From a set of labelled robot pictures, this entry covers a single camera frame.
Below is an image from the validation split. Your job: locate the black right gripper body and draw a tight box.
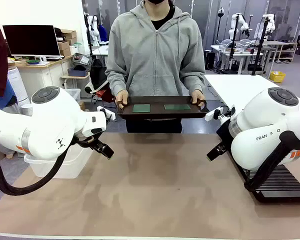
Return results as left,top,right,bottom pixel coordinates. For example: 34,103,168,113
216,119,233,151

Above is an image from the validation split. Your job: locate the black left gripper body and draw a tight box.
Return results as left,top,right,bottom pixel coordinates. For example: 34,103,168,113
73,131,103,151

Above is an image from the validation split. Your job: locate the green perforated PCB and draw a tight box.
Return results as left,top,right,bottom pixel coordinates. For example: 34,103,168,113
163,104,192,111
132,103,151,114

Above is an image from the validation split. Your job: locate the dark brown plastic tray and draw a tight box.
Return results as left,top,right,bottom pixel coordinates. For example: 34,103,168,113
114,96,210,121

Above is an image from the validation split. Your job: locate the person's right forearm grey sleeve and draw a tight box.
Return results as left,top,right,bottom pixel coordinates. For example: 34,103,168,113
105,67,129,96

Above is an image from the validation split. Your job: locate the person's left forearm grey sleeve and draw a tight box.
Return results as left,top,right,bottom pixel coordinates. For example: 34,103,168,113
179,67,207,94

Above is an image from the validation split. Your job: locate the person's left hand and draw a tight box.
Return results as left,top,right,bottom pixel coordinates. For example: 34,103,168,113
191,89,206,105

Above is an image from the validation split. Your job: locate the person's right hand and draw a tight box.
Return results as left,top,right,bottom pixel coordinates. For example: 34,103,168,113
114,89,130,111

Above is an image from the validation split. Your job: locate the clear plastic box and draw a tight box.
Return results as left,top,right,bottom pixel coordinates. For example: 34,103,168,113
23,143,95,180

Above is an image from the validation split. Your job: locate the clear storage bin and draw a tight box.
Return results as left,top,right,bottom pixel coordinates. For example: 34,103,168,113
64,87,82,103

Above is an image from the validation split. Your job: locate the large white table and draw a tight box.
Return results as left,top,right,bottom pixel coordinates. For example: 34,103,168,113
204,73,300,111

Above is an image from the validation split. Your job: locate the small white side table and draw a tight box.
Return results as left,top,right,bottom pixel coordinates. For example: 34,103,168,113
60,74,91,89

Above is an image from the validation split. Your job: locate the black bag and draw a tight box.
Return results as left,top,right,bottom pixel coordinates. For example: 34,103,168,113
89,58,108,91

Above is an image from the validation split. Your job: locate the blue tray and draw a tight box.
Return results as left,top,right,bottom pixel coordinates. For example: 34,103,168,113
67,67,90,77

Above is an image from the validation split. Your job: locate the black slotted PCB rack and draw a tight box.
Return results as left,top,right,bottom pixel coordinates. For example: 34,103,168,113
236,159,300,203

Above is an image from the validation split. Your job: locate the black computer tower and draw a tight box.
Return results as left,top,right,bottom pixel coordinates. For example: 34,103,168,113
205,49,217,70

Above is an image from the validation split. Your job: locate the yellow plastic bin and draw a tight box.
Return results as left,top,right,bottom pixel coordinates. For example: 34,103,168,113
269,71,287,83

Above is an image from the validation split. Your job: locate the white desk with wooden top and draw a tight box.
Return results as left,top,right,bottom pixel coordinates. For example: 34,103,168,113
8,53,75,101

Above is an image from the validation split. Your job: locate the white background table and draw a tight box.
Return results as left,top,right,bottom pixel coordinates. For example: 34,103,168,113
210,44,265,73

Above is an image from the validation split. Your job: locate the black tripod stand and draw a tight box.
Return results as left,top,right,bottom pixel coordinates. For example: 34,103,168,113
247,17,271,76
221,13,241,75

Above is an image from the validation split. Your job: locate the white air purifier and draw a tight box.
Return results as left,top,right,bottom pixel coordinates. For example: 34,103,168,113
6,66,31,108

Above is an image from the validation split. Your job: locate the wooden shelf table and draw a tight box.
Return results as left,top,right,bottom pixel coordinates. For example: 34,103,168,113
254,39,298,63

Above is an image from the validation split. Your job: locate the person in grey hoodie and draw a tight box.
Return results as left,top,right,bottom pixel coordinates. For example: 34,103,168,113
105,0,207,134

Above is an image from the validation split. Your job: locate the black computer monitor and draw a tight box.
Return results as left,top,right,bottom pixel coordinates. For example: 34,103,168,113
2,24,62,62

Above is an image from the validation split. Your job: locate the black light stand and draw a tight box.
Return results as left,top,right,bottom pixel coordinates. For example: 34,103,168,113
216,6,226,45

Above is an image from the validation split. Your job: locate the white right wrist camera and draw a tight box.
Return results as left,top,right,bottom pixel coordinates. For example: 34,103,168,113
204,105,237,123

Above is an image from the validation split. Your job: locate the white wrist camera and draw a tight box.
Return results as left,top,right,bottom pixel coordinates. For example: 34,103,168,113
96,105,116,123
204,105,237,123

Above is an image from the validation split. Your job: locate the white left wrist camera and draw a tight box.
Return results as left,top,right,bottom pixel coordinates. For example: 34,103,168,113
96,105,116,123

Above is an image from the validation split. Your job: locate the black right arm cable sleeve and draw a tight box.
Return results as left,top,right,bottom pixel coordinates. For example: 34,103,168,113
243,129,300,193

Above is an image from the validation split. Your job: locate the black arm cable sleeve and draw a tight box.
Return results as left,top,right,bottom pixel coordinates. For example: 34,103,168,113
0,136,77,197
243,129,300,193

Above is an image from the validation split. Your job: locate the black left arm cable sleeve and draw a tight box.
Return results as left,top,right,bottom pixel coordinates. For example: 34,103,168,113
0,136,77,197

